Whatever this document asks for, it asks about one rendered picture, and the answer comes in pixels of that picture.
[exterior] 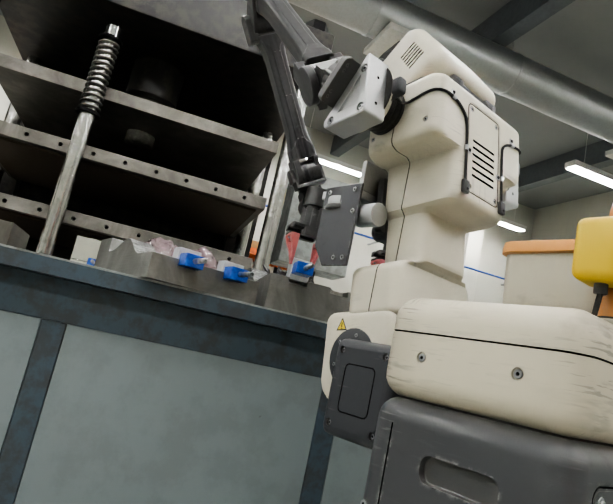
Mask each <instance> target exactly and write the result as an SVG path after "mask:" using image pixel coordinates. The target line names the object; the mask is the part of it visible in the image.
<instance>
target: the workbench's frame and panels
mask: <svg viewBox="0 0 613 504"><path fill-rule="evenodd" d="M326 332H327V324H326V323H321V322H317V321H313V320H309V319H305V318H301V317H296V316H292V315H288V314H284V313H280V312H276V311H271V310H267V309H263V308H259V307H255V306H251V305H246V304H242V303H238V302H234V301H230V300H226V299H221V298H217V297H213V296H209V295H205V294H201V293H196V292H192V291H188V290H184V289H180V288H175V287H171V286H167V285H163V284H159V283H155V282H150V281H146V280H142V279H138V278H134V277H130V276H125V275H121V274H117V273H113V272H109V271H105V270H100V269H96V268H92V267H88V266H84V265H80V264H75V263H71V262H67V261H63V260H59V259H54V258H50V257H46V256H42V255H38V254H34V253H29V252H25V251H21V250H17V249H13V248H9V247H4V246H0V504H360V503H361V500H363V497H364V492H365V486H366V481H367V475H368V470H369V464H370V459H371V453H372V450H371V449H368V448H366V447H363V446H360V445H358V444H355V443H352V442H349V441H347V440H344V439H341V438H339V437H336V436H333V435H330V434H328V433H327V432H325V430H324V428H323V421H324V416H325V411H326V406H327V401H328V398H327V397H326V395H325V394H324V392H323V389H322V383H321V377H322V368H323V359H324V350H325V341H326Z"/></svg>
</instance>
